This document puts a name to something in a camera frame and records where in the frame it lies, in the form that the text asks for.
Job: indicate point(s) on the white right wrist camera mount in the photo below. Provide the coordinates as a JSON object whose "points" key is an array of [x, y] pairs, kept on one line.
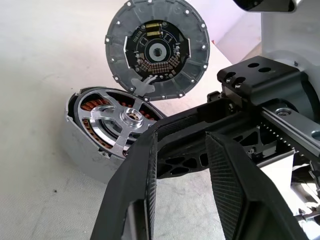
{"points": [[282, 37]]}

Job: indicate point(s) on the grey round motor housing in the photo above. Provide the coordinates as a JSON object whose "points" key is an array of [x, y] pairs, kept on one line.
{"points": [[82, 155]]}

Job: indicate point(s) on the grey round motor lid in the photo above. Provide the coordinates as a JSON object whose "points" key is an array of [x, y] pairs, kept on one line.
{"points": [[117, 50]]}

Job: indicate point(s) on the silver spoked rotor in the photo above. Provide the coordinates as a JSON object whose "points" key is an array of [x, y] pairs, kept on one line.
{"points": [[130, 117]]}

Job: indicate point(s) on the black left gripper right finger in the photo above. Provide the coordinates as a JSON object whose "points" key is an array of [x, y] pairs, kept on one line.
{"points": [[237, 200]]}

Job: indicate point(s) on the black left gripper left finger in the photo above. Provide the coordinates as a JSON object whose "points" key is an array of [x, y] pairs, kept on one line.
{"points": [[125, 200]]}

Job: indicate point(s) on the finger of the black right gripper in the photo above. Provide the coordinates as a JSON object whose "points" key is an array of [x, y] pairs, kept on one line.
{"points": [[163, 157], [190, 120]]}

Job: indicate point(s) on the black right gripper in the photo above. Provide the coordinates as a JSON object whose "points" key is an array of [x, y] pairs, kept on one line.
{"points": [[270, 85]]}

